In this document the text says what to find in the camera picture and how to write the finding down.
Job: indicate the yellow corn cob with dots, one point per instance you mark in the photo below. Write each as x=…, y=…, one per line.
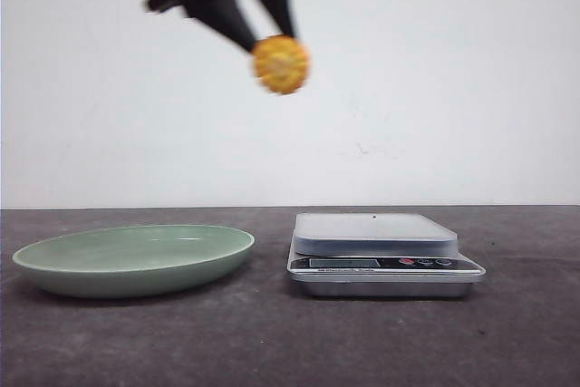
x=280, y=63

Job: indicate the green shallow plate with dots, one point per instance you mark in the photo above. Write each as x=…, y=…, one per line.
x=134, y=261

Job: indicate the silver digital kitchen scale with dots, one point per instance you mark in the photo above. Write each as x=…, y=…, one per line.
x=378, y=255

